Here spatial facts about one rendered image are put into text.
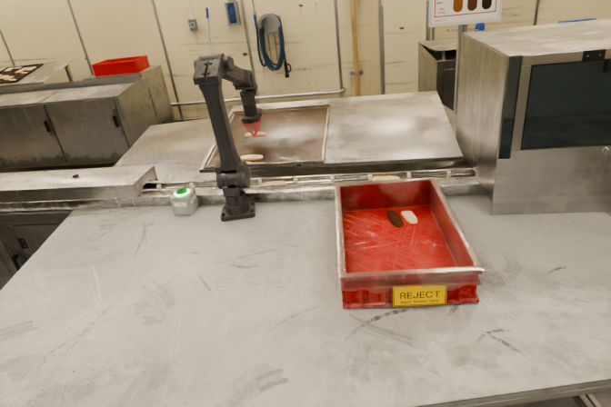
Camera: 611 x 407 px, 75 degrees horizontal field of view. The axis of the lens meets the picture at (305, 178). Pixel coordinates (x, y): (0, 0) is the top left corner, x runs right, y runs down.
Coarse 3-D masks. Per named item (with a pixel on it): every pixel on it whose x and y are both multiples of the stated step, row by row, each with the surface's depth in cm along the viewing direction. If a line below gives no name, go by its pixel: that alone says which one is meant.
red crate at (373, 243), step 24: (360, 216) 131; (384, 216) 129; (432, 216) 126; (360, 240) 119; (384, 240) 118; (408, 240) 117; (432, 240) 115; (360, 264) 109; (384, 264) 108; (408, 264) 107; (432, 264) 106
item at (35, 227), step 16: (0, 224) 168; (16, 224) 168; (32, 224) 167; (48, 224) 165; (0, 240) 172; (16, 240) 171; (32, 240) 170; (0, 256) 176; (16, 256) 174; (0, 272) 181; (16, 272) 179; (0, 288) 185
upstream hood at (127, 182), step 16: (0, 176) 174; (16, 176) 172; (32, 176) 170; (48, 176) 168; (64, 176) 166; (80, 176) 164; (96, 176) 162; (112, 176) 160; (128, 176) 158; (144, 176) 159; (0, 192) 160; (16, 192) 159; (32, 192) 158; (48, 192) 157; (64, 192) 157; (80, 192) 156; (96, 192) 155; (112, 192) 154; (128, 192) 153
